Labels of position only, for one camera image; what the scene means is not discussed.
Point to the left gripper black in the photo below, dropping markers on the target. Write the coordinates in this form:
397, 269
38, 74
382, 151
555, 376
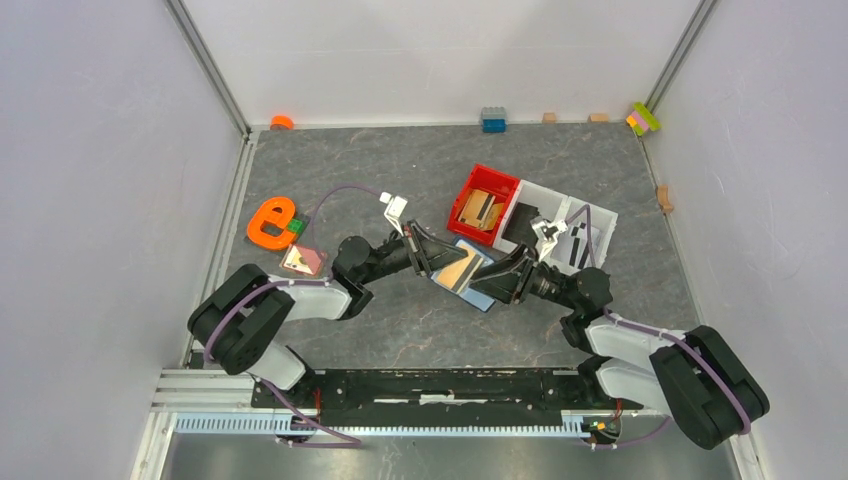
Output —
426, 252

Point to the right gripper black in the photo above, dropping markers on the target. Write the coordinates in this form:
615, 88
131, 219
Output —
509, 278

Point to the gold credit card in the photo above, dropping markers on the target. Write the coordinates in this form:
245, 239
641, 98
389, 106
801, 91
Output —
455, 277

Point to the navy blue card holder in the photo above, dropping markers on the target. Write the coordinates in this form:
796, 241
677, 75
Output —
478, 300

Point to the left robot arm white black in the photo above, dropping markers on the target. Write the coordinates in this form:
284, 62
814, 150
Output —
238, 323

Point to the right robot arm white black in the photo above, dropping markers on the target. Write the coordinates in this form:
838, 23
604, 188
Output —
693, 377

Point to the black white cards in bin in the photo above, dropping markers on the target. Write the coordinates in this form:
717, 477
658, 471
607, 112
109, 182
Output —
580, 237

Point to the white plastic bin left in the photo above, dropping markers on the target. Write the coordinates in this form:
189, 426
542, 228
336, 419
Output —
529, 202

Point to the white plastic bin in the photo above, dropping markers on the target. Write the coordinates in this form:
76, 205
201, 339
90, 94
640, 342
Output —
594, 216
529, 202

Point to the red plastic bin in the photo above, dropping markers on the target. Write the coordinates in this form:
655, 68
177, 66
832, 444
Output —
490, 180

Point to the white plastic bin right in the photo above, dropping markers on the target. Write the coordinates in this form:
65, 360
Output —
594, 216

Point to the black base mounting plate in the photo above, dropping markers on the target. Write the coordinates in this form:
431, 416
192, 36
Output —
465, 397

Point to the green toy block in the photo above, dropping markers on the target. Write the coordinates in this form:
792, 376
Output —
296, 226

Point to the blue grey toy brick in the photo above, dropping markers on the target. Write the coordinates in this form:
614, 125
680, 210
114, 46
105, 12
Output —
493, 120

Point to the orange plastic letter shape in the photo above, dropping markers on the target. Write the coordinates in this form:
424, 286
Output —
268, 228

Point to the curved tan wooden piece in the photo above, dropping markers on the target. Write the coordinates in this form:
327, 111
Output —
663, 199

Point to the flat tan wooden block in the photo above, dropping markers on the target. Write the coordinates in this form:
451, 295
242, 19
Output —
598, 118

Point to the orange round cap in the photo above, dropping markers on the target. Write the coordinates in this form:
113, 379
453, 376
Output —
281, 122

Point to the green pink toy brick stack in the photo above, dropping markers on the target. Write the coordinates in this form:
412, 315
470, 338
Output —
641, 120

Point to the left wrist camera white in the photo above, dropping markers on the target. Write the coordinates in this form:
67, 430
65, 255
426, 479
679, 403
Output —
394, 208

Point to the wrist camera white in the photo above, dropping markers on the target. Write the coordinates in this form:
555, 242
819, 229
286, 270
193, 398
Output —
394, 208
547, 233

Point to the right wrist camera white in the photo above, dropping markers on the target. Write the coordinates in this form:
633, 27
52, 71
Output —
547, 233

